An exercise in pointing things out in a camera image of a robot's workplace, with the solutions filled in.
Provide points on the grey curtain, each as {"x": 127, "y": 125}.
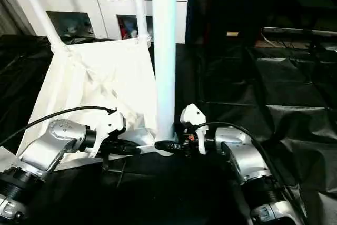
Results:
{"x": 10, "y": 3}

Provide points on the white plastic table top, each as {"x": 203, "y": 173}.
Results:
{"x": 95, "y": 77}

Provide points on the black work surface mat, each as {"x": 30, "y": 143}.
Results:
{"x": 263, "y": 93}

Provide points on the white plastic table leg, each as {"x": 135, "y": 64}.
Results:
{"x": 139, "y": 3}
{"x": 39, "y": 14}
{"x": 164, "y": 40}
{"x": 5, "y": 157}

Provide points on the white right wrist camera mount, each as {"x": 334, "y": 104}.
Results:
{"x": 192, "y": 117}

